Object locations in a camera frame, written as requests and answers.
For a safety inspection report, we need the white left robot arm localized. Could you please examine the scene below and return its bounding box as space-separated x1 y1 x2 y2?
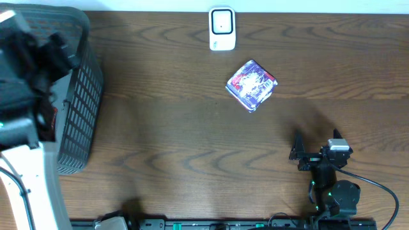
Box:
1 10 79 229

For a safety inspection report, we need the grey plastic mesh basket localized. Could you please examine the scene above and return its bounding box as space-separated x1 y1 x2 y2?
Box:
1 3 104 174

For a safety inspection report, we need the purple snack pack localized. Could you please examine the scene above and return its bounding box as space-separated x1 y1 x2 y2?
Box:
226 59 278 112

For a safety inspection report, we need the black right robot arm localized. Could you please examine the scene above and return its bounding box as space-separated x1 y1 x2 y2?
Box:
289 129 360 229

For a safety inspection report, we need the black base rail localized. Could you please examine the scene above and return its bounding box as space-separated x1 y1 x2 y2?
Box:
70 218 378 230

